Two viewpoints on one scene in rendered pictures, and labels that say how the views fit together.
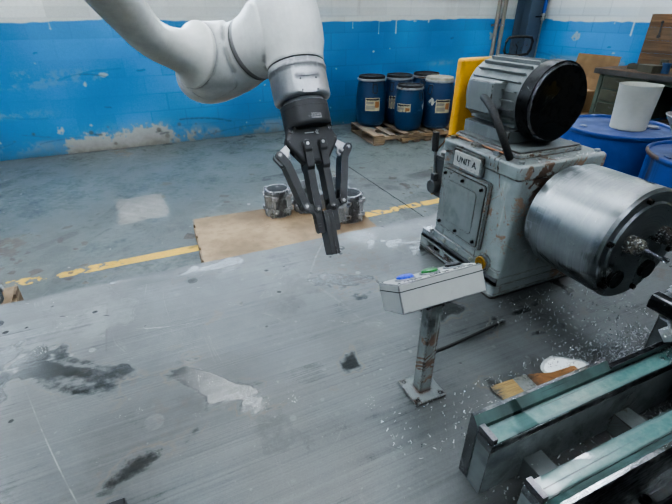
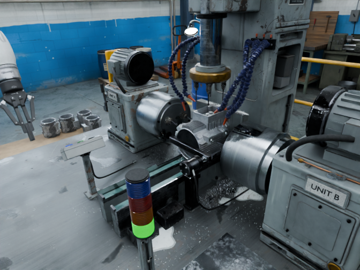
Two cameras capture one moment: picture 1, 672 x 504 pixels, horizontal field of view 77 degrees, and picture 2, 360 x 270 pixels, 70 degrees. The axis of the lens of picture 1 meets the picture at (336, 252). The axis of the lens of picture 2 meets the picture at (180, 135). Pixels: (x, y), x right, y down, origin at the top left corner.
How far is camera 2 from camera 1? 55 cm
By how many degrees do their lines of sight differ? 15
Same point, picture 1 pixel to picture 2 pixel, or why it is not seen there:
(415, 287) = (71, 148)
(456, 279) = (90, 143)
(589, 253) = (153, 126)
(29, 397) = not seen: outside the picture
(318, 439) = (43, 220)
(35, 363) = not seen: outside the picture
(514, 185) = (128, 103)
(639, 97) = not seen: hidden behind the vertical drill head
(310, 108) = (10, 84)
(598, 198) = (153, 104)
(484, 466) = (104, 209)
